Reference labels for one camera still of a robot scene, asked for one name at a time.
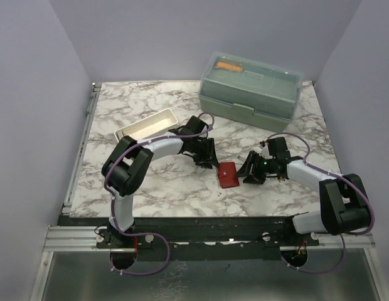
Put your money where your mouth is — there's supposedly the white rectangular plastic tray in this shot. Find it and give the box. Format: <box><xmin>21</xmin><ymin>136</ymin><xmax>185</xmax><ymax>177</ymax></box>
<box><xmin>114</xmin><ymin>108</ymin><xmax>178</xmax><ymax>142</ymax></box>

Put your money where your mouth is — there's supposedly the red leather card holder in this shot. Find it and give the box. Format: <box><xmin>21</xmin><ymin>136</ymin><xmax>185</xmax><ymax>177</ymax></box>
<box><xmin>217</xmin><ymin>162</ymin><xmax>240</xmax><ymax>189</ymax></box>

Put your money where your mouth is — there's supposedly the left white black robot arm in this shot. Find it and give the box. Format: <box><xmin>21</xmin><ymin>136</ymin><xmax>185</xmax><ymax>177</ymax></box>
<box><xmin>101</xmin><ymin>113</ymin><xmax>219</xmax><ymax>248</ymax></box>

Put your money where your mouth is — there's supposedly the orange handled tool in toolbox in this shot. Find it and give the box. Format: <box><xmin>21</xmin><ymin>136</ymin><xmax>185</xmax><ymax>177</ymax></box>
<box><xmin>215</xmin><ymin>61</ymin><xmax>243</xmax><ymax>73</ymax></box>

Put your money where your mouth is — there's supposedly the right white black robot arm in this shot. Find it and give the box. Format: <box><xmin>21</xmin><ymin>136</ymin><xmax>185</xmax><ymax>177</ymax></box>
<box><xmin>237</xmin><ymin>134</ymin><xmax>374</xmax><ymax>246</ymax></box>

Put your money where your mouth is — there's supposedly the green plastic toolbox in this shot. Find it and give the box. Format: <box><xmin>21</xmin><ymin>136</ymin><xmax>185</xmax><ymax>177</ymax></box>
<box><xmin>198</xmin><ymin>52</ymin><xmax>304</xmax><ymax>132</ymax></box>

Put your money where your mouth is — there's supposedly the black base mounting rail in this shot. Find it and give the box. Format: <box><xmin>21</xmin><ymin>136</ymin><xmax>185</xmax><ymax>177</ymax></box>
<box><xmin>56</xmin><ymin>216</ymin><xmax>318</xmax><ymax>261</ymax></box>

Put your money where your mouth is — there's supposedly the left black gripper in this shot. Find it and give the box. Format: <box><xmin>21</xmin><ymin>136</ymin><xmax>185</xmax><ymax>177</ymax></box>
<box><xmin>189</xmin><ymin>137</ymin><xmax>220</xmax><ymax>169</ymax></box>

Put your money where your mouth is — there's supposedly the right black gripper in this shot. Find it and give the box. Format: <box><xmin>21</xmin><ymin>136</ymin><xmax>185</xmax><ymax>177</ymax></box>
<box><xmin>235</xmin><ymin>150</ymin><xmax>277</xmax><ymax>185</ymax></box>

